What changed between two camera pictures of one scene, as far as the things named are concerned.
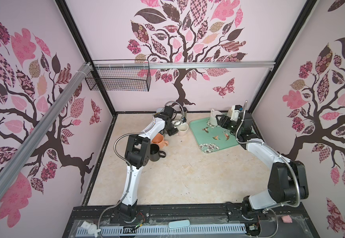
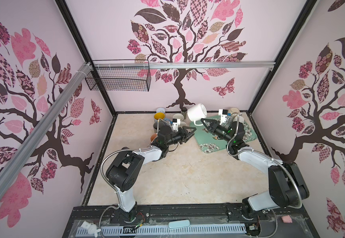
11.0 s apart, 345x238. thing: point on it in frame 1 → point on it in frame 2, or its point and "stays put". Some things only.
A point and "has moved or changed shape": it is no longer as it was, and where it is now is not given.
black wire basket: [121, 75] stays put
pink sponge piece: [287, 219] stays put
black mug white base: [235, 110] has moved or changed shape
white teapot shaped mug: [212, 117] → [197, 113]
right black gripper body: [234, 129] → [222, 133]
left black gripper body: [169, 129] → [176, 137]
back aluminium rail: [214, 65] stays put
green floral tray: [210, 138] stays put
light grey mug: [178, 117] stays put
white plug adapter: [91, 228] stays put
